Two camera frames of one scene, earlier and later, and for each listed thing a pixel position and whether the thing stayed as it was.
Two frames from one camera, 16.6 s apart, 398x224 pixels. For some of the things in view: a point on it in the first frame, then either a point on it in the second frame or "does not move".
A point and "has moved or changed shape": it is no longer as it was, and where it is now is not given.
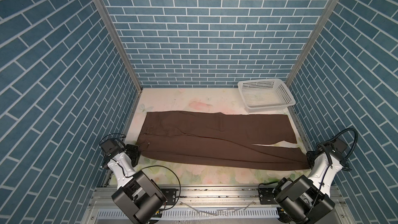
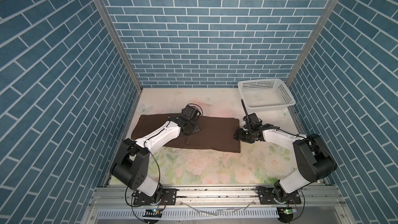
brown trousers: (212, 139) has moved or changed shape
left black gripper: (132, 149) to (197, 128)
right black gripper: (311, 157) to (238, 135)
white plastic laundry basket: (265, 95) does not move
